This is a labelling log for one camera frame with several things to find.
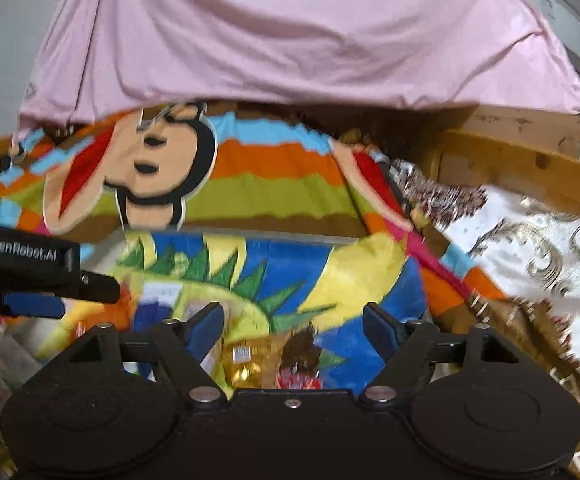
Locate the gold snack packet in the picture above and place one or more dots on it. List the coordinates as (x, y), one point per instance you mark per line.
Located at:
(244, 365)

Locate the monkey printed blanket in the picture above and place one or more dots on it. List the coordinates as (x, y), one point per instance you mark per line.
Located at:
(280, 185)

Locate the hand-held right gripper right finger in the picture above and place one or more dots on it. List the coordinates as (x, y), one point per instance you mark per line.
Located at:
(385, 330)

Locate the pink bed sheet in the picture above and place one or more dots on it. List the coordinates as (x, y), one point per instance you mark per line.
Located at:
(295, 25)

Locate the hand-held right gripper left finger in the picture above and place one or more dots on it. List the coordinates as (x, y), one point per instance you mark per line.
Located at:
(204, 327)

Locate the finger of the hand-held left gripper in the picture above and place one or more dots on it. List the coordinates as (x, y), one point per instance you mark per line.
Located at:
(97, 288)
(32, 306)

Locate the orange snack packet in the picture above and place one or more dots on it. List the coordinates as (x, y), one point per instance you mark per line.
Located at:
(123, 300)

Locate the floral quilt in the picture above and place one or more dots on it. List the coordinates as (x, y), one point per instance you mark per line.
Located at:
(530, 255)

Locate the dinosaur picture tray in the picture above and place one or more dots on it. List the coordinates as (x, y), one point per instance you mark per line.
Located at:
(295, 270)

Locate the blue snack packet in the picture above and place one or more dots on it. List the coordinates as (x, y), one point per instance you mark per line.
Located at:
(147, 312)

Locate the wooden bed frame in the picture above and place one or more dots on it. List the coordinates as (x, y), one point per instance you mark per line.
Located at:
(510, 160)

